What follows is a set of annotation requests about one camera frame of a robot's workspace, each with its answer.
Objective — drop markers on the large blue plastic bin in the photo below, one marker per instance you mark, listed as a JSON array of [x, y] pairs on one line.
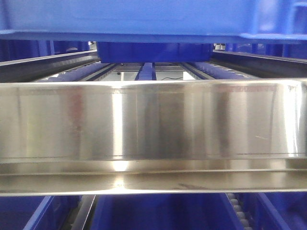
[[155, 21]]

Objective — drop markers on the right roller track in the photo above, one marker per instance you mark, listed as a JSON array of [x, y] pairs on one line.
[[210, 71]]

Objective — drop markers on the left roller track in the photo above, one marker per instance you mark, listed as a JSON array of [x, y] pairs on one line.
[[83, 73]]

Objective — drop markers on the blue bin behind left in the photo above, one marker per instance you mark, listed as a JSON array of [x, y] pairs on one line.
[[110, 52]]

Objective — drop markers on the lower shelf blue bin centre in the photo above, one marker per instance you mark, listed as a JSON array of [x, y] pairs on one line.
[[165, 212]]

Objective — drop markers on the shelf blue bin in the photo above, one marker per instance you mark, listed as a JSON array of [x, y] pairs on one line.
[[281, 211], [165, 212], [36, 212]]

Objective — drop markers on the lower shelf roller track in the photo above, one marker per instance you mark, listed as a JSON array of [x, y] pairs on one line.
[[239, 211]]

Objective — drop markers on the lower shelf blue bin right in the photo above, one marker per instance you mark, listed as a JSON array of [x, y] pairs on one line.
[[281, 211]]

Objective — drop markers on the lower shelf blue bin left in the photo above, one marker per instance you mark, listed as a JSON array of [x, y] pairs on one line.
[[36, 212]]

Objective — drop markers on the stainless steel front rail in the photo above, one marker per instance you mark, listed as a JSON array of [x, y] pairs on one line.
[[128, 137]]

